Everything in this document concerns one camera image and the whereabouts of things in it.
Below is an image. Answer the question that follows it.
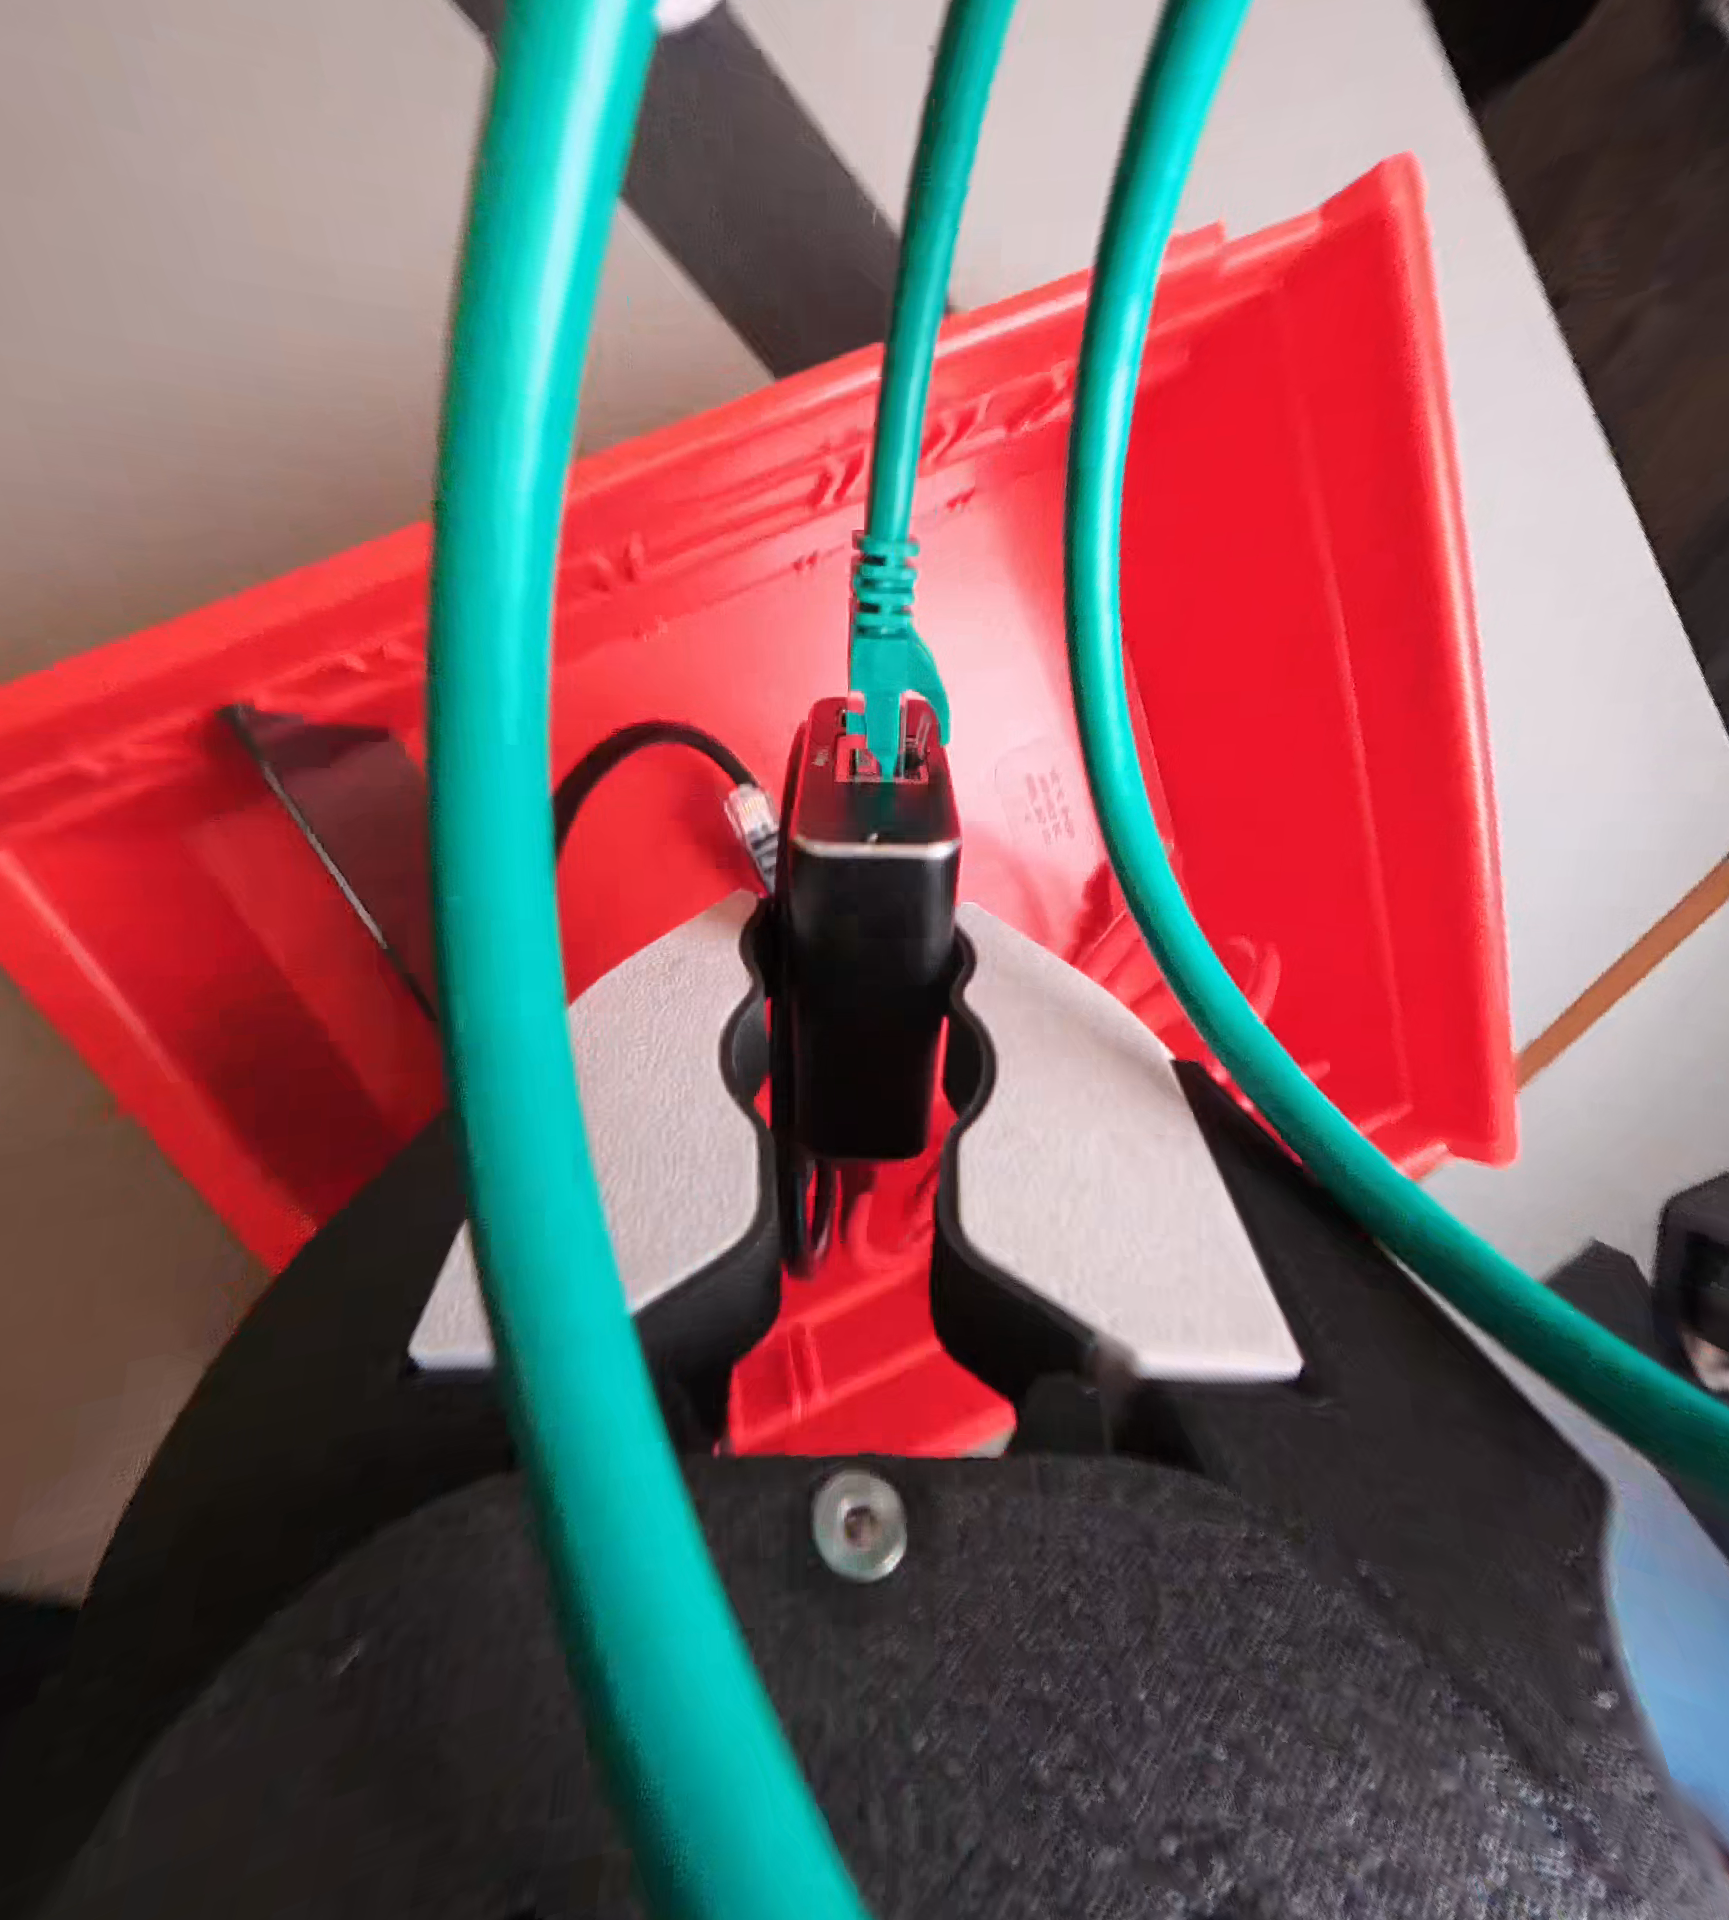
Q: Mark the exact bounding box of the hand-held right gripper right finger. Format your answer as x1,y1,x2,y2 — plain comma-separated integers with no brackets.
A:
930,901,1306,1401

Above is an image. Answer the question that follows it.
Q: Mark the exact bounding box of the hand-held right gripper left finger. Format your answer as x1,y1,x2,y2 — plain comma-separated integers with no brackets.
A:
410,890,782,1372

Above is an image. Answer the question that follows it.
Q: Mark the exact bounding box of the green ethernet cable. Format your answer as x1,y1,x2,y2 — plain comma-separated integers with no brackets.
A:
425,0,1729,1920

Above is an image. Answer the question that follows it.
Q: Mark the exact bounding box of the black ethernet adapter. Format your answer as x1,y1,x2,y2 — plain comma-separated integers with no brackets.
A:
777,695,963,1160

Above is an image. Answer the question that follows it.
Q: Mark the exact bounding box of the black ethernet cable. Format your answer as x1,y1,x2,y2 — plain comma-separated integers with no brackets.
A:
550,724,845,1279

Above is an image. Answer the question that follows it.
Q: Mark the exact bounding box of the small red plastic bin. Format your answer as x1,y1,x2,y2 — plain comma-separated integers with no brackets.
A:
0,152,1526,1463

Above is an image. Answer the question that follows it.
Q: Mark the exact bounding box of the black bin divider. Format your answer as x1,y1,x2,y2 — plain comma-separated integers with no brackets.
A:
219,702,447,1024

